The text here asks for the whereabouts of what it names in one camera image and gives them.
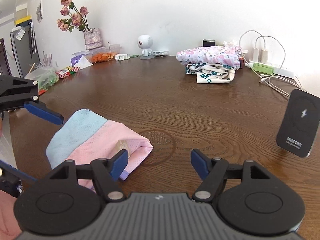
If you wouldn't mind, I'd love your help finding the pink blue mesh garment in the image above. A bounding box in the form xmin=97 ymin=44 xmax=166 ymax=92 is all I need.
xmin=46 ymin=109 xmax=153 ymax=180

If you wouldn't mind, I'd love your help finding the clear plastic bag with greens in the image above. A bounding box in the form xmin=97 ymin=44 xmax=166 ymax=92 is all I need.
xmin=25 ymin=66 xmax=59 ymax=90

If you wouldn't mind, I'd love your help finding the red checkered snack pack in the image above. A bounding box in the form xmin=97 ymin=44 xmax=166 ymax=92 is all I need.
xmin=56 ymin=66 xmax=80 ymax=79

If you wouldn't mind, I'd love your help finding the grey refrigerator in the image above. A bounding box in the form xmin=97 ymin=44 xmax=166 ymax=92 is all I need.
xmin=10 ymin=25 xmax=40 ymax=77

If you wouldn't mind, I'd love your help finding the purple tissue pack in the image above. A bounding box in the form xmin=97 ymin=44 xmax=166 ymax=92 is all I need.
xmin=71 ymin=51 xmax=93 ymax=69

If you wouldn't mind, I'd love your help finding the clear box of orange fruit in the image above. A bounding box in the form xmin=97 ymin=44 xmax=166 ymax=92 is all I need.
xmin=86 ymin=44 xmax=120 ymax=64

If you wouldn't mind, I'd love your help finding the folded cream teal-flower cloth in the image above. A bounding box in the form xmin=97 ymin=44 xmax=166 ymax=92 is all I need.
xmin=185 ymin=63 xmax=235 ymax=84

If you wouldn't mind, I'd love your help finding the pink rose bouquet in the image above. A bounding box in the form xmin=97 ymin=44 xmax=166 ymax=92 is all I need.
xmin=57 ymin=0 xmax=90 ymax=33

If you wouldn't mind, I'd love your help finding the green sponge pack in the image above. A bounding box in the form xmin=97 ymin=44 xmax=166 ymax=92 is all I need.
xmin=252 ymin=62 xmax=274 ymax=75

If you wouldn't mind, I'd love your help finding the folded pink floral cloth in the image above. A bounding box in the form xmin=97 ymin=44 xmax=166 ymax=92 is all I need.
xmin=176 ymin=45 xmax=241 ymax=70

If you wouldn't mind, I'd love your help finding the white digital clock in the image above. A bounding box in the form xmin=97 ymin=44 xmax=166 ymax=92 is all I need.
xmin=152 ymin=50 xmax=170 ymax=57

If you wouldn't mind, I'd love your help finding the white power strip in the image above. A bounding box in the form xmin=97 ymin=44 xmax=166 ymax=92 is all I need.
xmin=245 ymin=61 xmax=295 ymax=79

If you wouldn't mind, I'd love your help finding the small black box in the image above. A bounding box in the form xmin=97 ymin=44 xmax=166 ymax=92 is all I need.
xmin=202 ymin=39 xmax=216 ymax=47

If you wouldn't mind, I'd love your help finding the white usb charger left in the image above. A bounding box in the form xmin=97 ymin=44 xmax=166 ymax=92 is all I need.
xmin=252 ymin=47 xmax=259 ymax=62

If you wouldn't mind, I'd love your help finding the white usb charger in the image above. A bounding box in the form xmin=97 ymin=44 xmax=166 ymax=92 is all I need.
xmin=260 ymin=49 xmax=268 ymax=64
xmin=252 ymin=47 xmax=259 ymax=62

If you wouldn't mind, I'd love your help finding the white robot figurine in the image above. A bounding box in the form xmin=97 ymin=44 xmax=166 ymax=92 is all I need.
xmin=137 ymin=35 xmax=155 ymax=60

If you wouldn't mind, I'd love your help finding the white usb charger right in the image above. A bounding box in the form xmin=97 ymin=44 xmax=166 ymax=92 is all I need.
xmin=260 ymin=49 xmax=268 ymax=64

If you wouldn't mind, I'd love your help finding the black wireless charger stand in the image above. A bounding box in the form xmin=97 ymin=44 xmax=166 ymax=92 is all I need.
xmin=276 ymin=89 xmax=319 ymax=158

